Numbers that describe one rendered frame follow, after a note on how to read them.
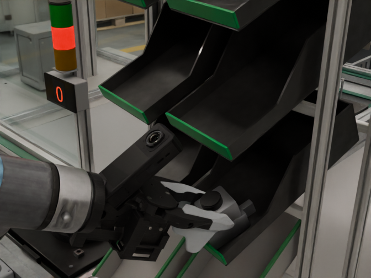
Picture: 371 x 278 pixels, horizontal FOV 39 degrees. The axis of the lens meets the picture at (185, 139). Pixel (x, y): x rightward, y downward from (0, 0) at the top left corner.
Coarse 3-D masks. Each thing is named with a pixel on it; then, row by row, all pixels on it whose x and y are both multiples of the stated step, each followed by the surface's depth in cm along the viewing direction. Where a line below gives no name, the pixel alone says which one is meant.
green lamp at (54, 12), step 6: (54, 6) 113; (60, 6) 113; (66, 6) 114; (54, 12) 114; (60, 12) 114; (66, 12) 115; (54, 18) 115; (60, 18) 115; (66, 18) 115; (72, 18) 117; (54, 24) 115; (60, 24) 115; (66, 24) 116; (72, 24) 117
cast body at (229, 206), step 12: (216, 192) 70; (204, 204) 70; (216, 204) 69; (228, 204) 69; (252, 204) 74; (228, 216) 70; (240, 216) 71; (240, 228) 72; (216, 240) 71; (228, 240) 72
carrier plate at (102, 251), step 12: (12, 228) 114; (24, 240) 110; (36, 240) 110; (48, 240) 110; (36, 252) 108; (48, 252) 107; (60, 252) 107; (72, 252) 107; (84, 252) 107; (96, 252) 107; (48, 264) 105; (60, 264) 103; (72, 264) 103; (84, 264) 103; (96, 264) 105; (72, 276) 101
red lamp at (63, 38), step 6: (54, 30) 116; (60, 30) 116; (66, 30) 116; (72, 30) 117; (54, 36) 117; (60, 36) 116; (66, 36) 117; (72, 36) 118; (54, 42) 118; (60, 42) 117; (66, 42) 117; (72, 42) 118; (54, 48) 118; (60, 48) 118; (66, 48) 118; (72, 48) 119
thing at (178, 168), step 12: (156, 120) 89; (180, 132) 92; (192, 144) 89; (180, 156) 88; (192, 156) 87; (204, 156) 81; (216, 156) 83; (168, 168) 86; (180, 168) 85; (192, 168) 81; (204, 168) 82; (180, 180) 80; (192, 180) 82
